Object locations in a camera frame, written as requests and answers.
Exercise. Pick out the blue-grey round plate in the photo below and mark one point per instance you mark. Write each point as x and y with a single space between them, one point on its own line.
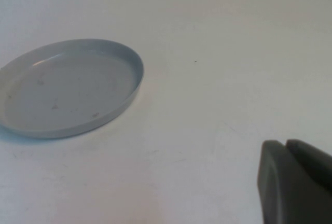
72 91

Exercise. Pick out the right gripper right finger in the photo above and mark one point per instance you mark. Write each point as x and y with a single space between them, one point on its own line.
313 161

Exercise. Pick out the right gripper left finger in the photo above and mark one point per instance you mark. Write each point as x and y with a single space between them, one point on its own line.
285 195

